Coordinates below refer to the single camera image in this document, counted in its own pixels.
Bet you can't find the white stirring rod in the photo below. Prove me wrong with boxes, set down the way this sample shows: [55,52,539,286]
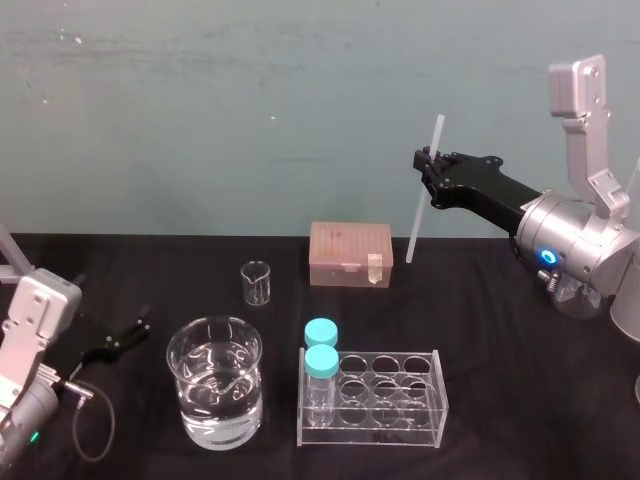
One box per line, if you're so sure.
[405,114,447,265]

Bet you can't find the pink translucent plastic box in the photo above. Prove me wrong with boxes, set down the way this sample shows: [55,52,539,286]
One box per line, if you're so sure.
[308,220,393,288]

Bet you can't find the black table cloth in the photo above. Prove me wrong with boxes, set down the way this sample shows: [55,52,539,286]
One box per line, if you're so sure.
[0,232,640,480]

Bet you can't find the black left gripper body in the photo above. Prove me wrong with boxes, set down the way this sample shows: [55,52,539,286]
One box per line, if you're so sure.
[46,310,117,385]

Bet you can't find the clear tube with teal cap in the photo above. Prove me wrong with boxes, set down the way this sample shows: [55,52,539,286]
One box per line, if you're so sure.
[303,343,341,427]
[303,318,340,350]

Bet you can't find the clear acrylic tube rack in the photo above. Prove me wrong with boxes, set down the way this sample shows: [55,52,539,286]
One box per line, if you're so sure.
[297,346,444,449]

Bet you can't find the large glass beaker with water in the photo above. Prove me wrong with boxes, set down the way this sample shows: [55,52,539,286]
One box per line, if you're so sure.
[165,315,265,449]

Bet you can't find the thin dark gripper cable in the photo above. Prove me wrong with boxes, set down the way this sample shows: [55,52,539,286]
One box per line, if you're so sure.
[62,379,118,462]

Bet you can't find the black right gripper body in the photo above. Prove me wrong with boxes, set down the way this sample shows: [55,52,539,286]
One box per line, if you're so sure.
[431,153,545,236]

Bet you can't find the small empty glass beaker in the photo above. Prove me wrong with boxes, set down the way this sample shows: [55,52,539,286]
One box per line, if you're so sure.
[240,261,274,307]

